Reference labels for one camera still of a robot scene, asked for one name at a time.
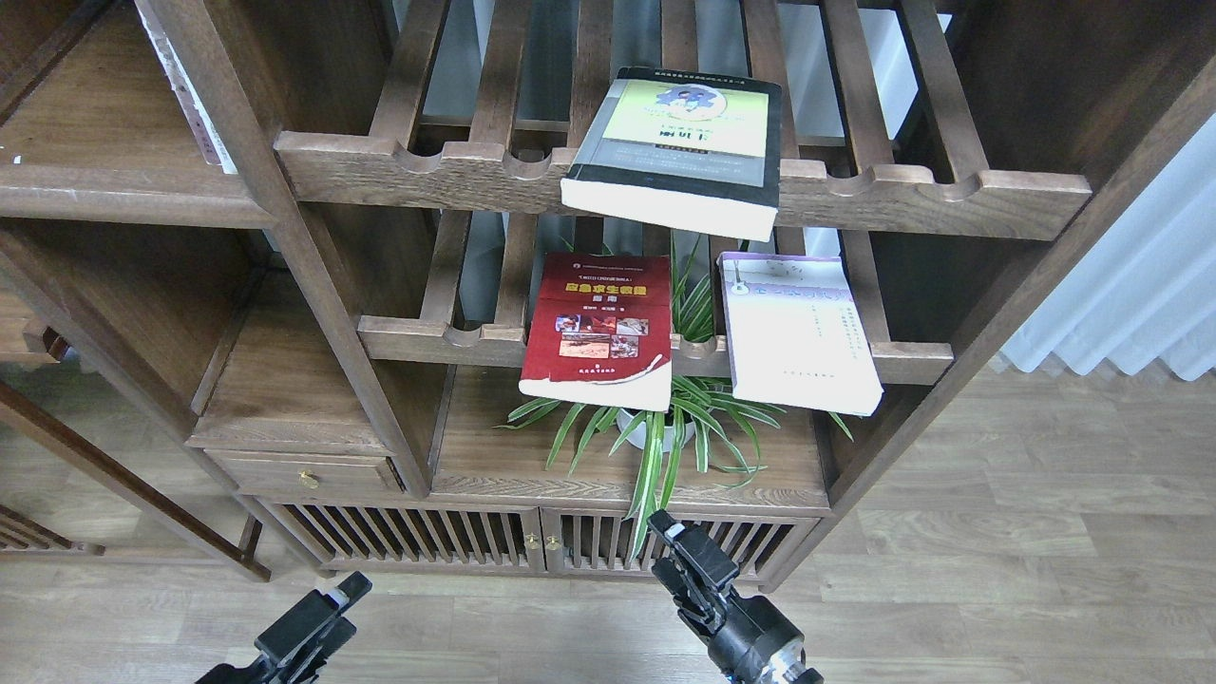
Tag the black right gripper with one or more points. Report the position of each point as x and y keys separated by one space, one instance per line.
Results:
x=747 y=638

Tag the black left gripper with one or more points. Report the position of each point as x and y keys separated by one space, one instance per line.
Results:
x=302 y=640

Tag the red cover book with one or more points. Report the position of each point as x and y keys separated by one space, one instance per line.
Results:
x=600 y=332

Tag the white and purple book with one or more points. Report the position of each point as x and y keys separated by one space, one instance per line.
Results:
x=794 y=335

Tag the upright books on left shelf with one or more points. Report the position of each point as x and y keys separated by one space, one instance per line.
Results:
x=201 y=125

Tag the brass drawer knob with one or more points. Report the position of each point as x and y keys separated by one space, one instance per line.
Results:
x=307 y=479

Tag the green spider plant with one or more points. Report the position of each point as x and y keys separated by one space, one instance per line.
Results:
x=700 y=408

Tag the dark wooden bookshelf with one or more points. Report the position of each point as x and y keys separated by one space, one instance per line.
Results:
x=352 y=301

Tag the yellow and black book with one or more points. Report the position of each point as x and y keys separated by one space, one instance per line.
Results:
x=691 y=151

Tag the white curtain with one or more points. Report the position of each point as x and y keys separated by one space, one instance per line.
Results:
x=1146 y=291

